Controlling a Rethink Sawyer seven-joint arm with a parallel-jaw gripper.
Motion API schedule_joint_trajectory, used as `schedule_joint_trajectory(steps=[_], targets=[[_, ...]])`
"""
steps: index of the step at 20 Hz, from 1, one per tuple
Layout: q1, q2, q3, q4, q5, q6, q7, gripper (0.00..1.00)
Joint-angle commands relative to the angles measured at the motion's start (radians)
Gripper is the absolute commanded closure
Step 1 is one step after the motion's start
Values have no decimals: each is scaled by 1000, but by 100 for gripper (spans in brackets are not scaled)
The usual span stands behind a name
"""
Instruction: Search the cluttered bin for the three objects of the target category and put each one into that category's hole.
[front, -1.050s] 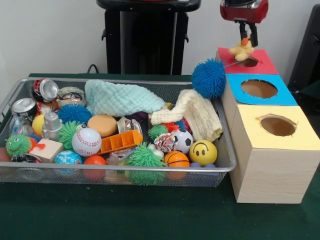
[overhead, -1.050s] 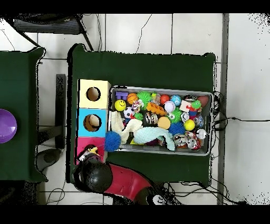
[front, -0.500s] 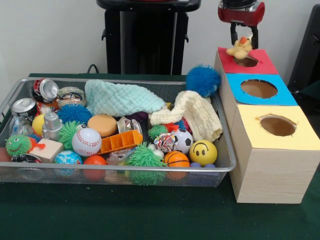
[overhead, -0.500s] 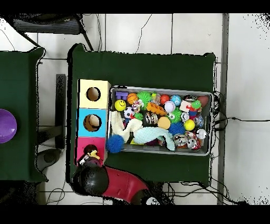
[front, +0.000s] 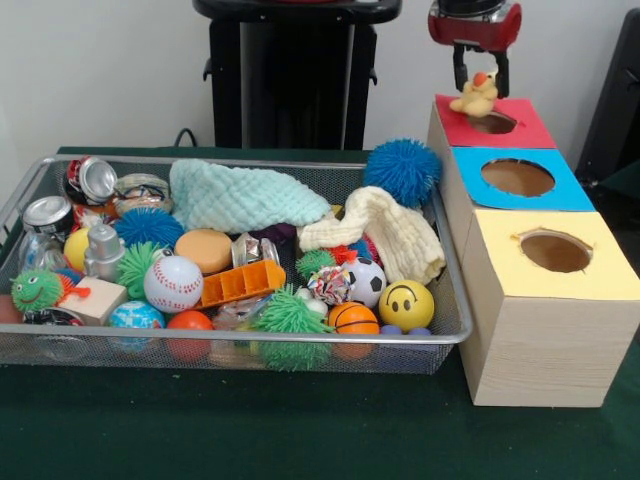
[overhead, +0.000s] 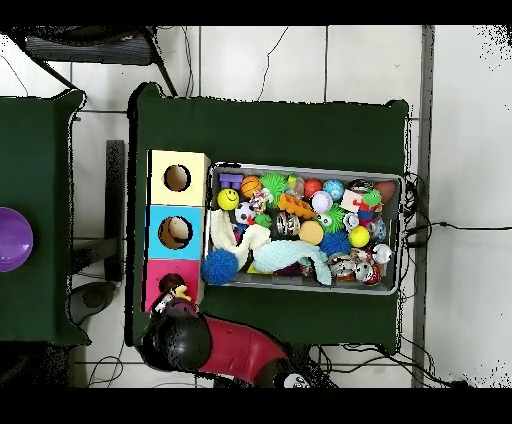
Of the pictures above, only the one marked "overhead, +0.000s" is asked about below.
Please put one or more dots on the purple spiky toy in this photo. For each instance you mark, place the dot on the purple spiky toy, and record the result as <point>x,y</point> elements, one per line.
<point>290,270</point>

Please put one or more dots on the small orange basketball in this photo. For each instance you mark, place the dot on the small orange basketball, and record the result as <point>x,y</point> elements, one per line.
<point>251,186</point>

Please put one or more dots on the dark green table cloth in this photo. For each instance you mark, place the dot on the dark green table cloth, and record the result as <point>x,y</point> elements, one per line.
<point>36,160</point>
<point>260,132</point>

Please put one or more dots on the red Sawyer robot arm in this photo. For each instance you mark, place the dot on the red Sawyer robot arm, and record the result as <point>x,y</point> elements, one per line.
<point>240,352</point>

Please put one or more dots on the crushed silver can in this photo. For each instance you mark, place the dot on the crushed silver can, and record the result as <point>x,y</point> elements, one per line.
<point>288,224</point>

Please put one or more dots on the light blue cloth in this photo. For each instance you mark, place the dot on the light blue cloth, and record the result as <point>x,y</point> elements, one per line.
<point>288,252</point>

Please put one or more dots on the shallow clear mesh bin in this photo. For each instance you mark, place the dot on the shallow clear mesh bin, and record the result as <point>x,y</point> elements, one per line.
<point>360,286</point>

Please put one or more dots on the yellow duck plush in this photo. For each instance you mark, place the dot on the yellow duck plush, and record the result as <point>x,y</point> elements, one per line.
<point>182,292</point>

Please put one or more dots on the yellow smiley ball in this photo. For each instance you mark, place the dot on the yellow smiley ball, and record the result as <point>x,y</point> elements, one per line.
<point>228,199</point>

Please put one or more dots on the small soccer ball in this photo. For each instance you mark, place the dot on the small soccer ball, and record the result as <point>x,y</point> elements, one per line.
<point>244,212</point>

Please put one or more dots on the purple bowl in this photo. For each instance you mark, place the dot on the purple bowl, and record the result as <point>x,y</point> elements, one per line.
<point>12,240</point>

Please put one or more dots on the grey stand foot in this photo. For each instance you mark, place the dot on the grey stand foot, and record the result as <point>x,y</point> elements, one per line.
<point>94,300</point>

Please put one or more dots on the blue globe ball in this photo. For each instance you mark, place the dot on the blue globe ball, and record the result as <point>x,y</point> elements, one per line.
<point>333,190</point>

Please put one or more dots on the black chair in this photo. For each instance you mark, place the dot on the black chair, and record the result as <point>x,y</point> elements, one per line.
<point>88,50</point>

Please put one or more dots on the blue spiky ball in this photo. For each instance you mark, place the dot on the blue spiky ball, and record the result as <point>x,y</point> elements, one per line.
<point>335,243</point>
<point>220,267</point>

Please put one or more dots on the wooden box with three holes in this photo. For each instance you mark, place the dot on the wooden box with three holes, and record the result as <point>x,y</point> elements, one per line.
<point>176,200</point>

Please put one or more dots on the white baseball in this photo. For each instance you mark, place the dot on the white baseball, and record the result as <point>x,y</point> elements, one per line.
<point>321,202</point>

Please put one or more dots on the cream cloth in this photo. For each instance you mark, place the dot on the cream cloth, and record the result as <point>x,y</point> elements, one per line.
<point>222,234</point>

